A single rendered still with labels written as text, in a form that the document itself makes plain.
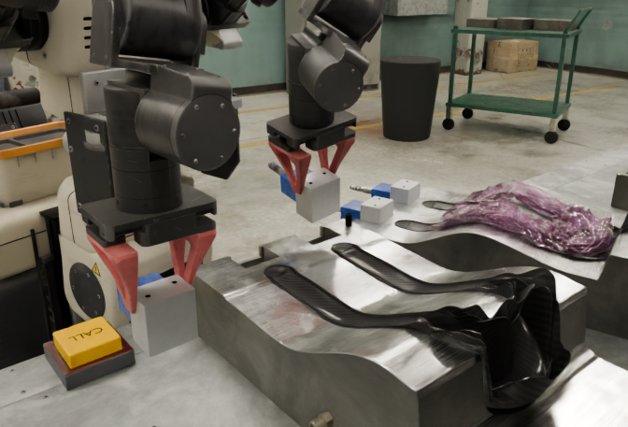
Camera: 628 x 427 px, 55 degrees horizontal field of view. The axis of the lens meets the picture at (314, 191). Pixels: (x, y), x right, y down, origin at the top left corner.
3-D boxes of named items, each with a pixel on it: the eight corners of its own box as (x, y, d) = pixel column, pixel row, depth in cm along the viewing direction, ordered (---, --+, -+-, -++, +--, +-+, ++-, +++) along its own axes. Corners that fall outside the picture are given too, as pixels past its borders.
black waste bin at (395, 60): (364, 134, 498) (367, 58, 477) (408, 126, 523) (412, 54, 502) (403, 147, 460) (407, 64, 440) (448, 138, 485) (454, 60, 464)
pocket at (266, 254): (227, 281, 79) (226, 255, 78) (261, 269, 82) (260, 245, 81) (247, 294, 76) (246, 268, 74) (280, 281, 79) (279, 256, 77)
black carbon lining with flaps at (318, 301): (255, 287, 74) (252, 216, 71) (350, 251, 84) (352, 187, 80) (495, 448, 49) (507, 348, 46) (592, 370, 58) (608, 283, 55)
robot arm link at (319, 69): (377, 7, 73) (322, -31, 69) (420, 35, 64) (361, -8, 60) (322, 90, 77) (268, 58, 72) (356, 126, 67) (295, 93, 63)
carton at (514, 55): (482, 69, 841) (485, 40, 828) (512, 66, 873) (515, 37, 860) (507, 74, 806) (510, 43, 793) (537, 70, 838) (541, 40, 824)
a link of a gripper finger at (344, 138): (356, 184, 82) (357, 121, 77) (315, 202, 78) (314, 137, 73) (323, 165, 86) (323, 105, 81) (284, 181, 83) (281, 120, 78)
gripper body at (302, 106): (358, 129, 78) (360, 75, 74) (295, 153, 72) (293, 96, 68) (325, 113, 82) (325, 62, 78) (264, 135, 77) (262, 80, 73)
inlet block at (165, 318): (95, 298, 63) (90, 252, 61) (140, 284, 66) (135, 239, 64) (149, 358, 54) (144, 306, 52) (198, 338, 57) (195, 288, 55)
